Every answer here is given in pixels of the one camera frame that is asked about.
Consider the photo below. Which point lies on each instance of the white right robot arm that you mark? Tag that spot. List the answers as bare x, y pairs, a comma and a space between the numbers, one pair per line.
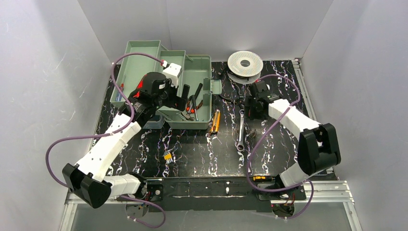
318, 147

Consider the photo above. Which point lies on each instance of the red black utility knife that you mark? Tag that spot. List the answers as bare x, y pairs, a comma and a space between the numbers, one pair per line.
139, 89

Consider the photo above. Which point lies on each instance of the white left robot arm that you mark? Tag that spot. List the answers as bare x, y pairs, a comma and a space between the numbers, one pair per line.
87, 178

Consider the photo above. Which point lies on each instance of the silver combination wrench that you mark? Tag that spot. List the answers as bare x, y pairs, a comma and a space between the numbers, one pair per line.
240, 145

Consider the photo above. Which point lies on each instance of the small black hammer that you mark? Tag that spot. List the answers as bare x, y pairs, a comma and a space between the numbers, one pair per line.
193, 100

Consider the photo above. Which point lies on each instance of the blue handled screwdriver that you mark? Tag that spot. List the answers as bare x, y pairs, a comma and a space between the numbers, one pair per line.
119, 96

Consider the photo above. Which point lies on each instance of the orange black hex key holder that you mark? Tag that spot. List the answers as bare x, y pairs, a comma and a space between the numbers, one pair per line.
251, 134

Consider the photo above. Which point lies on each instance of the yellow black screwdriver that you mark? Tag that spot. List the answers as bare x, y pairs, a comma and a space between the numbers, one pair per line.
262, 178

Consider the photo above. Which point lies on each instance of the white filament spool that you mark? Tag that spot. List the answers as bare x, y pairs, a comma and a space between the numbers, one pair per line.
244, 67

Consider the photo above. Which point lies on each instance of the green plastic tool box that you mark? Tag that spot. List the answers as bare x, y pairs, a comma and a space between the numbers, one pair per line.
196, 71

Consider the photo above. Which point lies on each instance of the black marbled table mat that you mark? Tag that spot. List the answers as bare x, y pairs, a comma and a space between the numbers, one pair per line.
196, 153

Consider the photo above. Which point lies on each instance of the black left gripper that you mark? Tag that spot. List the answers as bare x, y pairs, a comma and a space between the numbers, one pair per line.
178, 98

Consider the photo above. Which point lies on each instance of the yellow hex key set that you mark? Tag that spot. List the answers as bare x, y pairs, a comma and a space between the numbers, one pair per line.
168, 157

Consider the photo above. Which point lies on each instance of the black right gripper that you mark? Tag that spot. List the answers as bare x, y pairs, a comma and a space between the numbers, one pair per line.
252, 104

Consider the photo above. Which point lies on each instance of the orange utility knife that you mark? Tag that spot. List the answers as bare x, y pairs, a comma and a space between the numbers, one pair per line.
216, 121

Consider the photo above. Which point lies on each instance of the red needle nose pliers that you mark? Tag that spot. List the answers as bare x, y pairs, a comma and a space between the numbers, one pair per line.
191, 107

